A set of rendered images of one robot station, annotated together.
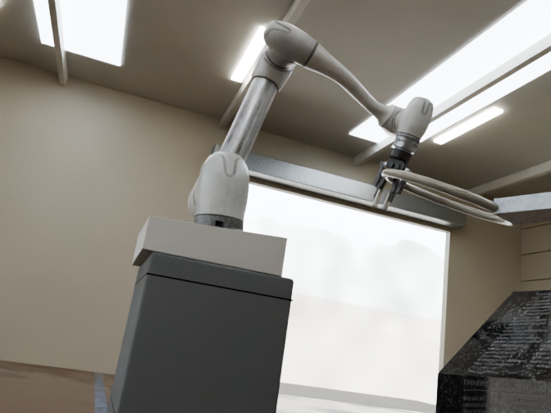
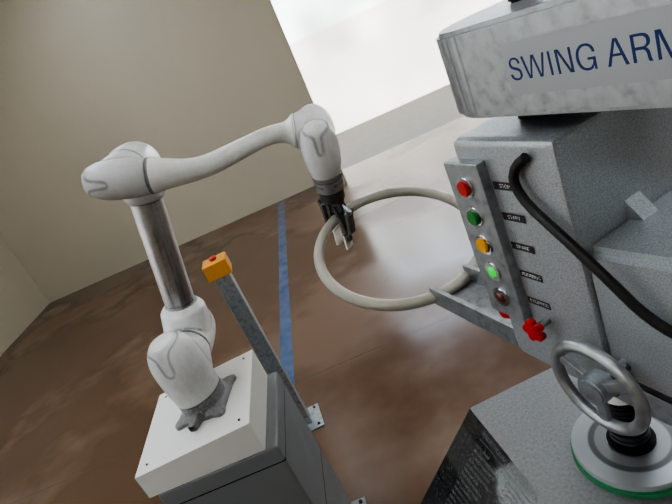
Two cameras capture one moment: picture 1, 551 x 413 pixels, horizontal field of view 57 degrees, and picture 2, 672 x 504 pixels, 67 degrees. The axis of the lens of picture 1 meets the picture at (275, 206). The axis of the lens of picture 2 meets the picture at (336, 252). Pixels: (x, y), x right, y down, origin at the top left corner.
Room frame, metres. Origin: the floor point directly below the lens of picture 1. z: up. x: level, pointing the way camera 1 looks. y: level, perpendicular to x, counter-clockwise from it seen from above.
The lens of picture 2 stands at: (0.37, -0.88, 1.78)
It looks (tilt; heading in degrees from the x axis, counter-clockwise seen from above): 21 degrees down; 20
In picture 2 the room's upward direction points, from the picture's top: 25 degrees counter-clockwise
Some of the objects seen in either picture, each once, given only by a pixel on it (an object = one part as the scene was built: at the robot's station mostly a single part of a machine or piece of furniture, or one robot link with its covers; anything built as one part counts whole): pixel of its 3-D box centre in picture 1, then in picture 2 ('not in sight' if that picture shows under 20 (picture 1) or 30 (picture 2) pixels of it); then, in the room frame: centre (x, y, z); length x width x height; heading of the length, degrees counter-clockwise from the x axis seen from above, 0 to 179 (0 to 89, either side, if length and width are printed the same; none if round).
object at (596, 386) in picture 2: not in sight; (614, 372); (0.98, -0.96, 1.22); 0.15 x 0.10 x 0.15; 37
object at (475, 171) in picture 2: not in sight; (490, 240); (1.13, -0.86, 1.40); 0.08 x 0.03 x 0.28; 37
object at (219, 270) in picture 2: not in sight; (262, 346); (2.38, 0.43, 0.54); 0.20 x 0.20 x 1.09; 24
